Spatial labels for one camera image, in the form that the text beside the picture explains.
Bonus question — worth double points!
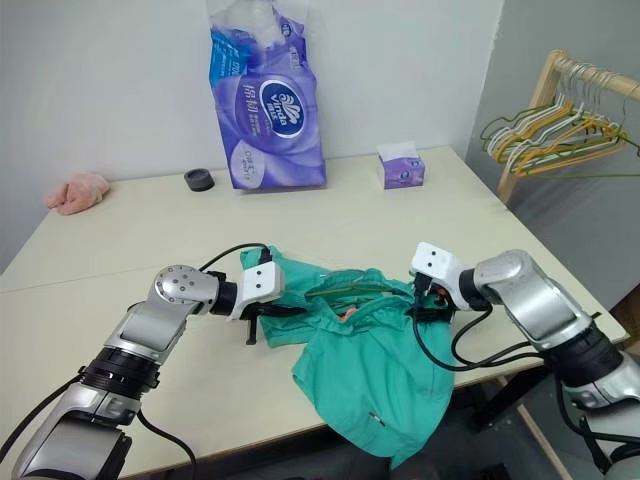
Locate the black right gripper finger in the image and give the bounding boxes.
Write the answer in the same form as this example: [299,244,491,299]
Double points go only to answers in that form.
[406,307,452,323]

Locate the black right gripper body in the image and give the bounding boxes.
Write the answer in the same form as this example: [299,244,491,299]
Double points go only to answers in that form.
[427,282,455,317]

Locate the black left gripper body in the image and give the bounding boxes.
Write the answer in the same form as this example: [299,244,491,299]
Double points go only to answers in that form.
[238,298,290,324]

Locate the olive green wire hanger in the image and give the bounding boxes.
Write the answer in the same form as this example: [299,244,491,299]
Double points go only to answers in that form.
[305,270,404,302]

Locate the green shorts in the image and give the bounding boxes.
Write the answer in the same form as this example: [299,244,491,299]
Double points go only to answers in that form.
[238,244,458,472]

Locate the small purple tissue pack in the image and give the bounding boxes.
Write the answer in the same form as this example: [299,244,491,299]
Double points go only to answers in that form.
[375,141,429,191]

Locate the bunch of clothes hangers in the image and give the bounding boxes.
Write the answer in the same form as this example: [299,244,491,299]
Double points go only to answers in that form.
[486,63,632,175]

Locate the bundle of hangers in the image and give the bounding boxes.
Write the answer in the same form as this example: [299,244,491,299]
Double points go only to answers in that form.
[491,97,627,177]

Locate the large purple tissue pack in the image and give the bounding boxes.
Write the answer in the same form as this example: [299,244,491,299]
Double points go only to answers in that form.
[206,0,329,192]

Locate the pink cloth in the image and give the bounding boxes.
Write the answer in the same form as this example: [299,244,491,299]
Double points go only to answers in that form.
[43,171,112,217]

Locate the wooden clothes rack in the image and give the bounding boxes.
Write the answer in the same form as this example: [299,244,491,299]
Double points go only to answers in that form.
[496,48,640,204]

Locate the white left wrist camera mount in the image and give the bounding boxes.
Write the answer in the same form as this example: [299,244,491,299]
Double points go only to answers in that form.
[226,262,287,322]

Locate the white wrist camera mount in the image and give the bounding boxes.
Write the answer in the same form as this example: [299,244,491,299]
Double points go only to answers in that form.
[408,241,464,307]
[226,262,287,322]

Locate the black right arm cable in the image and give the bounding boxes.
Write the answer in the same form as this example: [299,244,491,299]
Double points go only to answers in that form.
[410,275,547,372]

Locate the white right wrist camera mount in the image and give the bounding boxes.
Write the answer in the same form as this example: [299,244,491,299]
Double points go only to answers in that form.
[408,241,464,307]

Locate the black table frame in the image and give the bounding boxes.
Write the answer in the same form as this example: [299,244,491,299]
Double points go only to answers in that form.
[461,370,547,432]

